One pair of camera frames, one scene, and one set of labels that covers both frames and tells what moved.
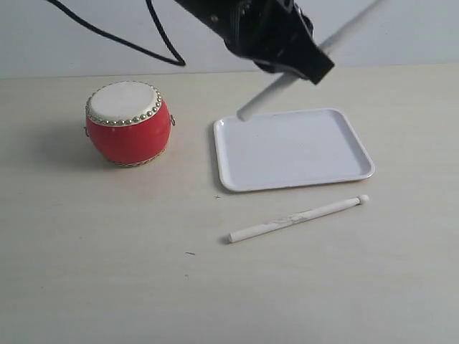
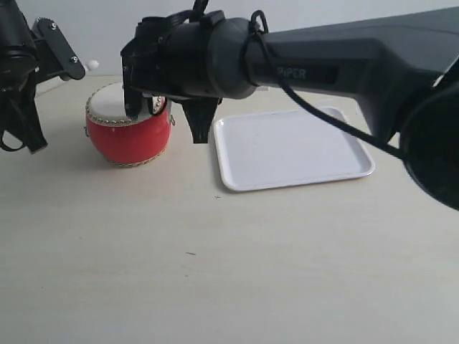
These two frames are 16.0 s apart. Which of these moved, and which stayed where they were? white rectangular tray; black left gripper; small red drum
Moved: black left gripper
Stayed: white rectangular tray; small red drum
